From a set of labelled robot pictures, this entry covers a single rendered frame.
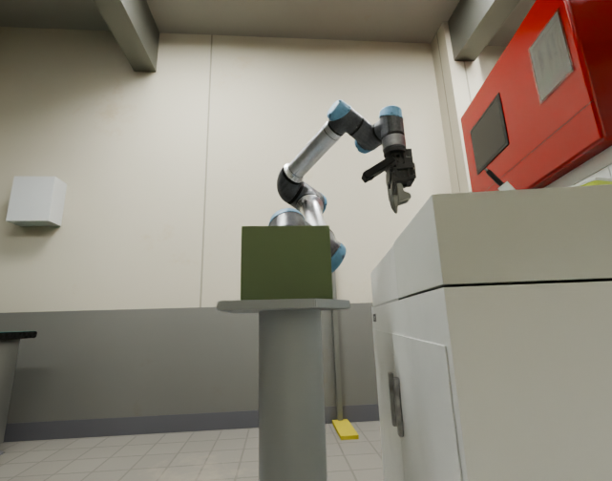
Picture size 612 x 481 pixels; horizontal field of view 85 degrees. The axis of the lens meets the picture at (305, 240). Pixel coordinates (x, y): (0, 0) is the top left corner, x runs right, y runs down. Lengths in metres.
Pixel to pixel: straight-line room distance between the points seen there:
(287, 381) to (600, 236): 0.64
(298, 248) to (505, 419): 0.53
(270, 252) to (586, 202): 0.61
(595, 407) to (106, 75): 3.90
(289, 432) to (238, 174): 2.53
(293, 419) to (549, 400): 0.49
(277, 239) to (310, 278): 0.13
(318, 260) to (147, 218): 2.44
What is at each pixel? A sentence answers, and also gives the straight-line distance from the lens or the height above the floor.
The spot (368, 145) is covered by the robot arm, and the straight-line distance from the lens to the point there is 1.25.
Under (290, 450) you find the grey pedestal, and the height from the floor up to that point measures 0.50.
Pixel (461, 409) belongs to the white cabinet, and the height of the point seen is 0.65.
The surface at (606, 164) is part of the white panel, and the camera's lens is 1.29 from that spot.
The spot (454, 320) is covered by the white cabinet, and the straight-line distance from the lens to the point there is 0.55.
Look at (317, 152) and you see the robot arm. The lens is 1.27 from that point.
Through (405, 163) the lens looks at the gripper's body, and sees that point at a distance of 1.12.
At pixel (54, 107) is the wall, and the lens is 3.94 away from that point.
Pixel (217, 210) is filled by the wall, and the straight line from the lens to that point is 3.00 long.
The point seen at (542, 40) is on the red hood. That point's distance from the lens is 1.52.
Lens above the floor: 0.77
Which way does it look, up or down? 13 degrees up
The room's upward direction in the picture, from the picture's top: 2 degrees counter-clockwise
